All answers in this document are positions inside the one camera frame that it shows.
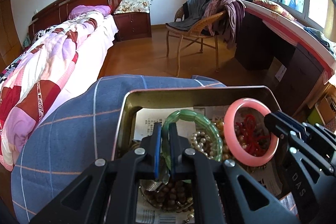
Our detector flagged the red knotted cord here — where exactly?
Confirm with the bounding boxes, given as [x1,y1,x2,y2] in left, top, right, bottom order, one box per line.
[234,114,272,158]

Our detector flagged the brown wooden bead bracelet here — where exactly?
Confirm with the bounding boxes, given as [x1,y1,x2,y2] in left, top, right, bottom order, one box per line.
[142,181,195,213]

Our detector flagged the pink bangle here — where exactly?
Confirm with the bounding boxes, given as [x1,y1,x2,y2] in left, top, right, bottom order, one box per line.
[224,98,279,166]

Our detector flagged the white pearl necklace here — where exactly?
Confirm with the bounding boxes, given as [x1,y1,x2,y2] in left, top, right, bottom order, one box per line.
[190,130,219,159]

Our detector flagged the green jade bracelet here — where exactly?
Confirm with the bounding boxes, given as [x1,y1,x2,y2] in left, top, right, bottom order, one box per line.
[160,109,224,169]

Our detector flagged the silver wristwatch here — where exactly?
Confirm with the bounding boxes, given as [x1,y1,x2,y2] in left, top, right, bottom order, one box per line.
[141,174,170,192]

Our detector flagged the green storage bin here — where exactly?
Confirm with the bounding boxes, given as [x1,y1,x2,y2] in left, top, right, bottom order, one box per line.
[307,106,325,126]

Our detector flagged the desk with red-striped cloth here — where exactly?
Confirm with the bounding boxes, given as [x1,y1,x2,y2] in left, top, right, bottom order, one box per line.
[235,2,335,115]

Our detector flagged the blue plaid tablecloth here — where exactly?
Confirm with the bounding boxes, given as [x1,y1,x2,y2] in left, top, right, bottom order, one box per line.
[11,75,223,223]

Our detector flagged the pink floral tin box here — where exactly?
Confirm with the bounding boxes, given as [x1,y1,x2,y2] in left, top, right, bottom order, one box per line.
[111,85,300,224]

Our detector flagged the paper in tin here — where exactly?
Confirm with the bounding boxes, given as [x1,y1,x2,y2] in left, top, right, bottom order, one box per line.
[131,107,281,223]

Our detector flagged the folded clothes on desk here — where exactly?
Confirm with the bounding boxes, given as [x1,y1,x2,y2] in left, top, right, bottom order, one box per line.
[303,27,335,56]

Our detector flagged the floral pillow on desk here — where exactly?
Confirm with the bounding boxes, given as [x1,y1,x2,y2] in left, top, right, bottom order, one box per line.
[253,0,297,21]

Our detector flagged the wicker chair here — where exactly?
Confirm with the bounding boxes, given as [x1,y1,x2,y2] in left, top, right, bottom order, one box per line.
[166,11,228,77]

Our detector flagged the clothes draped on chair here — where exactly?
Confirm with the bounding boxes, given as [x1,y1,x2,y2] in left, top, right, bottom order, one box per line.
[167,0,246,49]

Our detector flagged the bed with patchwork quilt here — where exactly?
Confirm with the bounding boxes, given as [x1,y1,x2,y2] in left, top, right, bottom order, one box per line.
[1,10,118,171]

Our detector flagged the dark wood nightstand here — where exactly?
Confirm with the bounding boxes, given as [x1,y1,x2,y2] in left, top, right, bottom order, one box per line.
[113,12,151,42]

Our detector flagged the wooden wardrobe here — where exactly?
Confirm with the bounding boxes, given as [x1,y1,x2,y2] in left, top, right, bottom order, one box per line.
[0,0,23,71]

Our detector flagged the floral cushion on nightstand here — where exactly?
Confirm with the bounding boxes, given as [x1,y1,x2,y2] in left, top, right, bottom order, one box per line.
[114,0,153,14]

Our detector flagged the purple pillow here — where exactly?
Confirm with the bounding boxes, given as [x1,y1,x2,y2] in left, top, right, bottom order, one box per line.
[68,5,111,20]

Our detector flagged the dark wood headboard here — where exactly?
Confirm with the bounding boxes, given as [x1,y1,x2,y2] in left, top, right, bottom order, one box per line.
[28,0,121,40]

